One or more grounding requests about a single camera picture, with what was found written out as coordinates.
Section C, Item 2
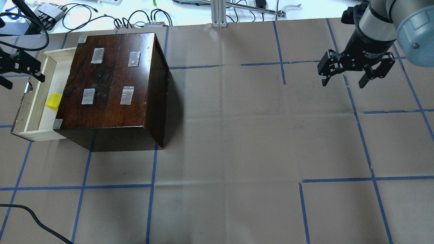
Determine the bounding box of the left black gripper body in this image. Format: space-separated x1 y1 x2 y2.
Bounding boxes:
0 49 41 76

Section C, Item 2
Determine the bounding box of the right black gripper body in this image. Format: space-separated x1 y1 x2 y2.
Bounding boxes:
317 31 395 78

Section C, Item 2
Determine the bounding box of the white drawer handle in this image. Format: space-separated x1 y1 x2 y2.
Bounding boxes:
24 81 34 93

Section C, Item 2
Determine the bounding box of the yellow block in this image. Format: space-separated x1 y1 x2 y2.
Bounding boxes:
45 93 62 112

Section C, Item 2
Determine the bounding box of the light wooden drawer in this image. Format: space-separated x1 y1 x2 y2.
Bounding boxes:
11 47 76 142

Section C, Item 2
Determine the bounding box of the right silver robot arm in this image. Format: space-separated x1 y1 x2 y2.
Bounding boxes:
317 0 434 88

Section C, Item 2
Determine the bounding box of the dark wooden drawer cabinet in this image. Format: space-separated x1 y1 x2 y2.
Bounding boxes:
53 33 169 152

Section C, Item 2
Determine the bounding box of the grey electronics box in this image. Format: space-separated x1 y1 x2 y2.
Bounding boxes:
36 2 68 21

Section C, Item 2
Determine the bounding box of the black braided cable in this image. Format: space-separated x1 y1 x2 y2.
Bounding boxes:
0 12 50 52

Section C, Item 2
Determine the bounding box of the black cable on floor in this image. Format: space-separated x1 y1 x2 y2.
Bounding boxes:
0 204 74 244

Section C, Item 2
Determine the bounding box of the aluminium frame post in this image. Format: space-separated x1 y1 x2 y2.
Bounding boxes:
210 0 228 28

